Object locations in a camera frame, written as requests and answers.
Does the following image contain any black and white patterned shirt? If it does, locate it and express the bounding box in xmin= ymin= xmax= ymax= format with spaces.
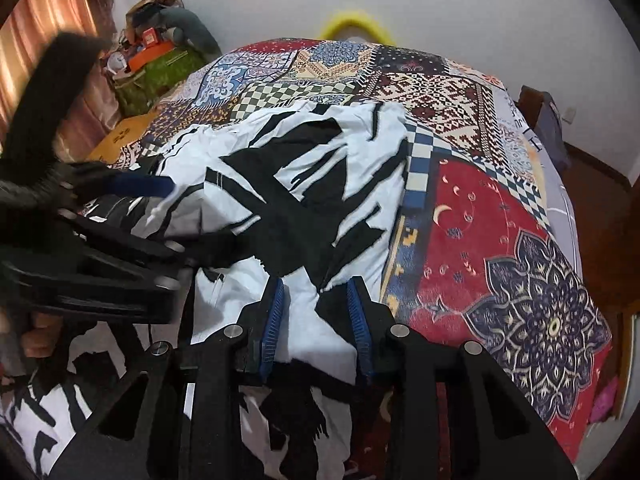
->
xmin=1 ymin=101 xmax=409 ymax=479

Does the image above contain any person's left hand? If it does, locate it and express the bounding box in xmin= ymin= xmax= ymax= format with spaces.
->
xmin=21 ymin=312 xmax=63 ymax=359

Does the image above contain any green patterned storage bag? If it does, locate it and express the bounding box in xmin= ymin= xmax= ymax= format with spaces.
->
xmin=112 ymin=47 xmax=205 ymax=117

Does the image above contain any orange box on pile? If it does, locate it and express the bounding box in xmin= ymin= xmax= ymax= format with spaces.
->
xmin=128 ymin=41 xmax=175 ymax=72

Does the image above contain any brown bag on pile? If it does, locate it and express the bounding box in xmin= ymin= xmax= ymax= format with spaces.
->
xmin=126 ymin=0 xmax=183 ymax=25

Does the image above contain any grey green plush toy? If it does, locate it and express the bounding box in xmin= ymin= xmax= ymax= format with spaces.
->
xmin=160 ymin=8 xmax=221 ymax=61

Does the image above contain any pink orange window curtain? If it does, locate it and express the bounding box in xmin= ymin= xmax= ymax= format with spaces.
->
xmin=0 ymin=0 xmax=124 ymax=162

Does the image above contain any patchwork patterned bed quilt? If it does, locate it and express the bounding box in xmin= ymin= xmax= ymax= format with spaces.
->
xmin=116 ymin=39 xmax=611 ymax=458

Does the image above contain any yellow curved foam tube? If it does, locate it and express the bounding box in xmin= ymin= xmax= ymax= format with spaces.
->
xmin=319 ymin=10 xmax=396 ymax=47

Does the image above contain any grey blue bag on floor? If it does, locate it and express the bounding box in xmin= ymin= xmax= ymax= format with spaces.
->
xmin=516 ymin=86 xmax=570 ymax=174

